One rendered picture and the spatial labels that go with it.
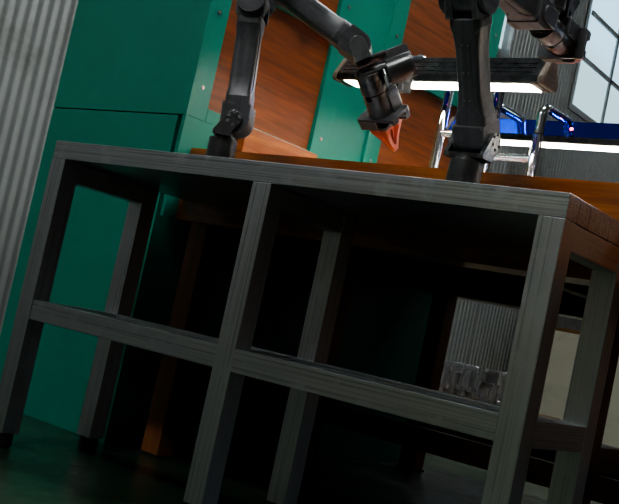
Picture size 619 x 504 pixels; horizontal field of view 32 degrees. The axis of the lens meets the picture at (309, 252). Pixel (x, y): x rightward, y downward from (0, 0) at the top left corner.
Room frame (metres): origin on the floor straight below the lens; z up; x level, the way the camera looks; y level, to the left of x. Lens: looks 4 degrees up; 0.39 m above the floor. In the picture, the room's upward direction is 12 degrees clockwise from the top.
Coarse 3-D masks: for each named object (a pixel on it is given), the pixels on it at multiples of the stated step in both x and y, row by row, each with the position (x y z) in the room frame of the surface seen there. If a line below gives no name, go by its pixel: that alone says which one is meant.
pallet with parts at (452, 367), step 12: (444, 372) 6.66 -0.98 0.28; (456, 372) 6.70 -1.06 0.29; (468, 372) 6.82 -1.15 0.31; (492, 372) 6.68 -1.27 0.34; (504, 372) 6.65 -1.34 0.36; (444, 384) 6.64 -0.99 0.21; (456, 384) 6.82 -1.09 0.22; (468, 384) 6.83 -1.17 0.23; (480, 384) 6.69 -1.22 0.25; (492, 384) 6.62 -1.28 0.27; (468, 396) 6.85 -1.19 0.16; (480, 396) 6.70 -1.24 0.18; (492, 396) 6.63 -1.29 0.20
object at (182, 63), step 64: (128, 0) 2.86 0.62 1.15; (192, 0) 2.69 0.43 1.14; (320, 0) 2.97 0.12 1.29; (384, 0) 3.18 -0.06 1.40; (64, 64) 3.00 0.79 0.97; (128, 64) 2.82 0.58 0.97; (192, 64) 2.66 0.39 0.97; (320, 64) 3.02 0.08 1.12; (256, 128) 2.86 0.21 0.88; (320, 128) 3.04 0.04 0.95
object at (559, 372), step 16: (560, 336) 7.99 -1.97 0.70; (576, 336) 7.92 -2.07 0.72; (560, 352) 7.98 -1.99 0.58; (560, 368) 7.96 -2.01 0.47; (560, 384) 7.95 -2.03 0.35; (544, 400) 8.01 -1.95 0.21; (560, 400) 7.94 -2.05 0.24; (560, 416) 7.92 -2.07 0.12; (608, 416) 7.71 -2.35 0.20; (608, 432) 7.70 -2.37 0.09
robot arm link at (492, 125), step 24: (456, 0) 1.84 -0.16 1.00; (456, 24) 1.86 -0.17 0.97; (480, 24) 1.84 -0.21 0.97; (456, 48) 1.88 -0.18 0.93; (480, 48) 1.87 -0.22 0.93; (480, 72) 1.88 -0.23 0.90; (480, 96) 1.90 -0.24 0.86; (456, 120) 1.94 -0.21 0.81; (480, 120) 1.91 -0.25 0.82; (456, 144) 1.95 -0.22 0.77; (480, 144) 1.92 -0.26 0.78
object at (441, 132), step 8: (416, 56) 2.66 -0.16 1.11; (424, 56) 2.67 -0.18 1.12; (448, 96) 2.78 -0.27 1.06; (496, 96) 2.69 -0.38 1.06; (448, 104) 2.78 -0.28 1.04; (496, 104) 2.69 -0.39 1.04; (440, 112) 2.79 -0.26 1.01; (448, 112) 2.79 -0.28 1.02; (496, 112) 2.69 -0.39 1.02; (440, 120) 2.79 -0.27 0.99; (440, 128) 2.78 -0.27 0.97; (440, 136) 2.78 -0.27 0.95; (448, 136) 2.78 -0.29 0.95; (440, 144) 2.79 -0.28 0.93; (432, 152) 2.79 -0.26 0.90; (440, 152) 2.79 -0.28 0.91; (432, 160) 2.79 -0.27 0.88; (488, 168) 2.69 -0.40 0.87
